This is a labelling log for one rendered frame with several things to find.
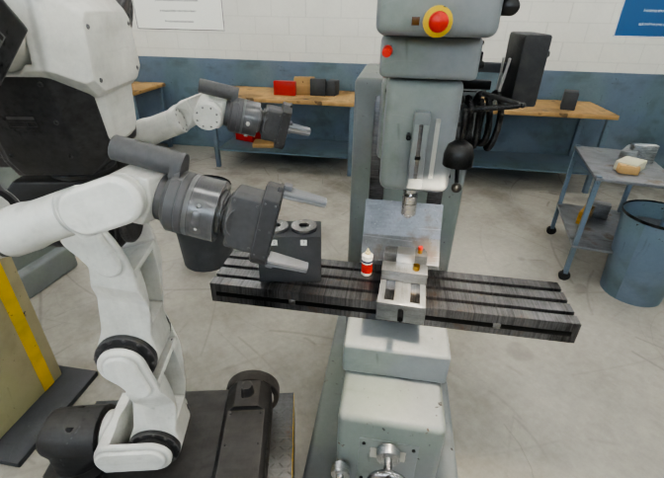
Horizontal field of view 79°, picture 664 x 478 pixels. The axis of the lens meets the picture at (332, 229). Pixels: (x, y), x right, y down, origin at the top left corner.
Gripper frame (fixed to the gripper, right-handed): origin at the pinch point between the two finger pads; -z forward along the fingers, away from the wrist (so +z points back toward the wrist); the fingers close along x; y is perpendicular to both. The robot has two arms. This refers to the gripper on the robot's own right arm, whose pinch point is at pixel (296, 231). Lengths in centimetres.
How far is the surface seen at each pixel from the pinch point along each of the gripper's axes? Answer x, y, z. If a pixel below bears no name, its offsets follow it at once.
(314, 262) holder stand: -40, 72, -10
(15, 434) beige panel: -169, 82, 100
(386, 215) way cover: -28, 106, -37
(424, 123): 16, 53, -25
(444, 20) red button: 37, 37, -18
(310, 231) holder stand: -30, 73, -6
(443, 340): -48, 54, -56
